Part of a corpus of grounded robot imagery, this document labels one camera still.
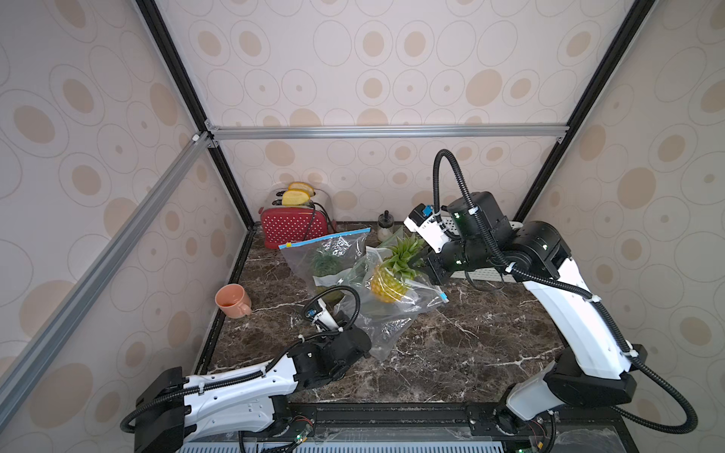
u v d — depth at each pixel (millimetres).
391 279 626
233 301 901
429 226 512
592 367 403
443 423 744
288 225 1023
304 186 1062
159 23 689
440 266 511
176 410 407
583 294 377
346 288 603
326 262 834
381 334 720
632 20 688
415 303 641
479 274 494
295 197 1016
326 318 671
